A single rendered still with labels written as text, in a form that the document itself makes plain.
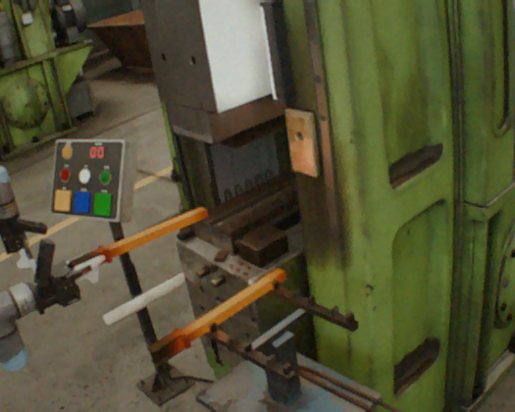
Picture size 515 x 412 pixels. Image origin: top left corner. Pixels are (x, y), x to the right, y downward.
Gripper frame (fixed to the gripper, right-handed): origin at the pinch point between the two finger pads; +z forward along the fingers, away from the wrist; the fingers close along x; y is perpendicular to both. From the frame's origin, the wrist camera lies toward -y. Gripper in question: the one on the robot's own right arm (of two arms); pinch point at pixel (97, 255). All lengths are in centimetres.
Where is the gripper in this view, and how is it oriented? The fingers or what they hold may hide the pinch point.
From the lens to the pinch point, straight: 148.2
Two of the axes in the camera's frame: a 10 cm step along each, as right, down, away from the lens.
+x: 6.5, 2.3, -7.2
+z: 7.5, -3.6, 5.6
